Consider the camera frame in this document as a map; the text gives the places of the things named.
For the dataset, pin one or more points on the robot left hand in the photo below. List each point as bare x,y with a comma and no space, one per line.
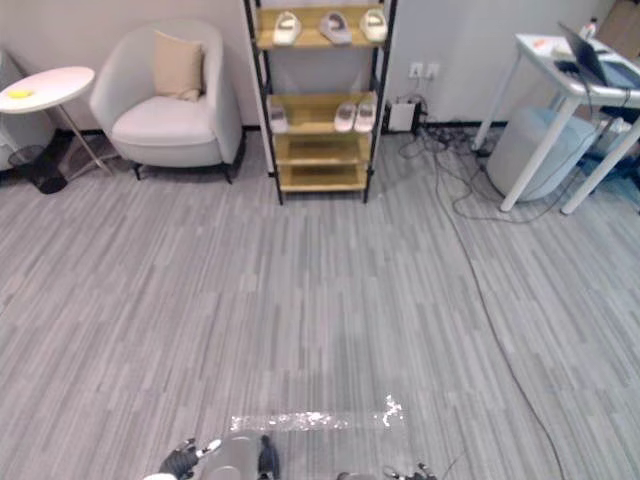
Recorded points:
180,462

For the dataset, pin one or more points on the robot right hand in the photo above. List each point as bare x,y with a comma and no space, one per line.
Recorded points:
415,474

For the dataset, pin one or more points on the shiny clear floor tape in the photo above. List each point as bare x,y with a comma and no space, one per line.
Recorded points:
310,421

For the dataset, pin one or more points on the black mesh waste basket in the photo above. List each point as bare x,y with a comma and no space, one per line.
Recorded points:
37,167

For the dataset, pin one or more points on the light grey armchair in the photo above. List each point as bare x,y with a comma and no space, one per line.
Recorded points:
165,130

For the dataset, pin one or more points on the light grey round pouf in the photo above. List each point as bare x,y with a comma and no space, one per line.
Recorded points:
530,150

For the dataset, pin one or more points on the white box device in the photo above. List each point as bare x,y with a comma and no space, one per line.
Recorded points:
401,116

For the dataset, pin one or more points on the beige cushion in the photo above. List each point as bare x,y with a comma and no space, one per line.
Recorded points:
176,67

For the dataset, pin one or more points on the white round side table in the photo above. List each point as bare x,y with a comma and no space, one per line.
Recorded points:
47,87

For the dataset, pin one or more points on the yellow object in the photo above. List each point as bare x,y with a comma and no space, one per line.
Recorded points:
20,93

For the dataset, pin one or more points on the white desk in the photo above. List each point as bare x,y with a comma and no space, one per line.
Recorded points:
547,65

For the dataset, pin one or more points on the cream slide slipper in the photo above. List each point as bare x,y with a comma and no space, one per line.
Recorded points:
287,29
374,26

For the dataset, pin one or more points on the orange small object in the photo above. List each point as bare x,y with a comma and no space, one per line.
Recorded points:
539,43

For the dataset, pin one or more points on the dark grey laptop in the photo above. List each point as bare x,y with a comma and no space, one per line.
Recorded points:
590,60

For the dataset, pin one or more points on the small bottle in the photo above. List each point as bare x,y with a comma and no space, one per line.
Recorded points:
592,27

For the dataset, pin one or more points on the black frame wooden shoe rack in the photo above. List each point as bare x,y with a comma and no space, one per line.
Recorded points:
320,112

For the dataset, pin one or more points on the white wall socket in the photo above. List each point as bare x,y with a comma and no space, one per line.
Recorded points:
416,70

